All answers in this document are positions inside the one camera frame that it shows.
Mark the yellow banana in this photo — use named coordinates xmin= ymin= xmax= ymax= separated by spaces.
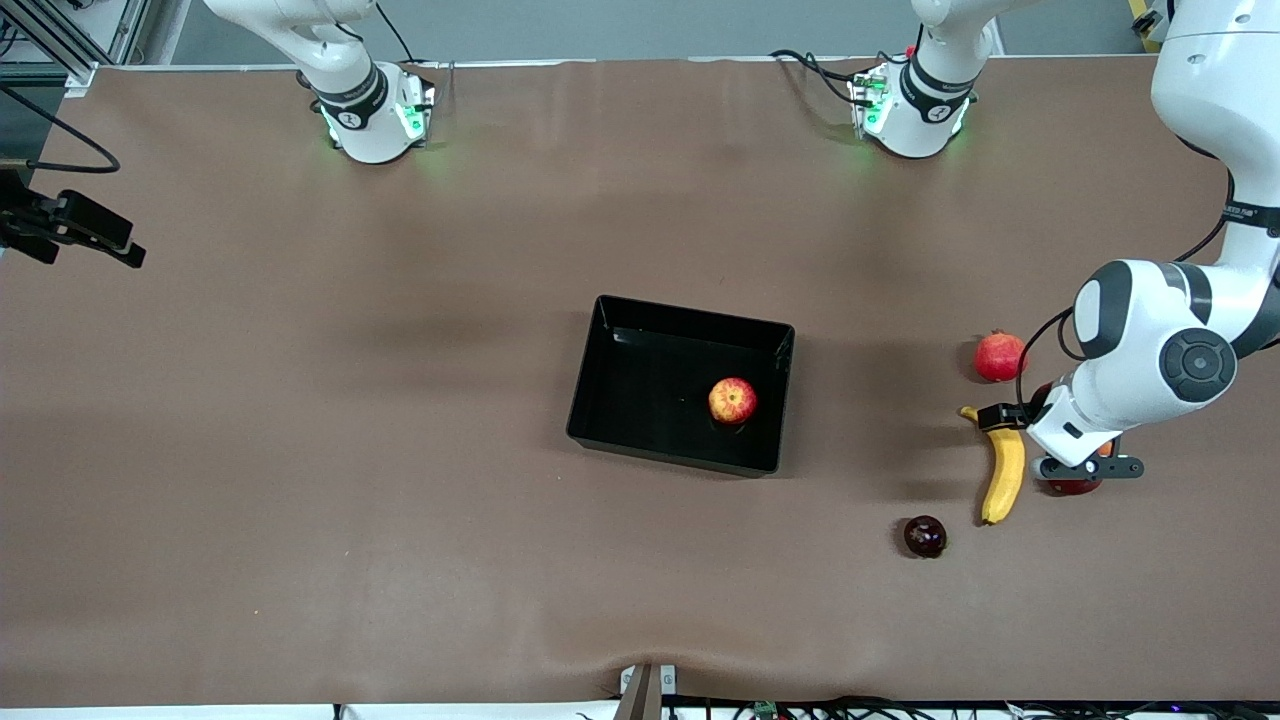
xmin=960 ymin=405 xmax=1027 ymax=526

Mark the red yellow apple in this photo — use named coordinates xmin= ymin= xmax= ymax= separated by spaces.
xmin=708 ymin=377 xmax=759 ymax=427

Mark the black plastic box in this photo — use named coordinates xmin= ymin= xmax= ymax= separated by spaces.
xmin=566 ymin=294 xmax=796 ymax=478

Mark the red yellow mango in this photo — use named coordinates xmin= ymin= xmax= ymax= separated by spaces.
xmin=1040 ymin=438 xmax=1116 ymax=498

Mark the red pomegranate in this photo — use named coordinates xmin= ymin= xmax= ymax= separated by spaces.
xmin=973 ymin=329 xmax=1030 ymax=385

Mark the dark red plum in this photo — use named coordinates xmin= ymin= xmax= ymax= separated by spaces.
xmin=903 ymin=515 xmax=948 ymax=559

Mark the brown table mat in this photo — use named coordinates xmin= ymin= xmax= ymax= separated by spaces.
xmin=0 ymin=55 xmax=1280 ymax=706

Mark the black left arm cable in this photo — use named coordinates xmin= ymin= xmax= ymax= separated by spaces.
xmin=1014 ymin=135 xmax=1280 ymax=406

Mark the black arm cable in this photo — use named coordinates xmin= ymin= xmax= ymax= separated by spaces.
xmin=1014 ymin=135 xmax=1280 ymax=406
xmin=0 ymin=86 xmax=122 ymax=175

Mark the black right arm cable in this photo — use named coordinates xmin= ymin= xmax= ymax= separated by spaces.
xmin=0 ymin=86 xmax=122 ymax=175

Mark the aluminium frame profile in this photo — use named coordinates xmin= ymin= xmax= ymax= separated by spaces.
xmin=0 ymin=0 xmax=146 ymax=96

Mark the black base cable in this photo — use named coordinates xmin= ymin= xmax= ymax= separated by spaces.
xmin=768 ymin=48 xmax=881 ymax=106
xmin=373 ymin=0 xmax=414 ymax=64

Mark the grey metal clamp bracket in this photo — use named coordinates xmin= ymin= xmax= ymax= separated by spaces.
xmin=619 ymin=664 xmax=678 ymax=696

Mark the brown post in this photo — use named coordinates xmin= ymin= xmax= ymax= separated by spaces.
xmin=613 ymin=665 xmax=663 ymax=720

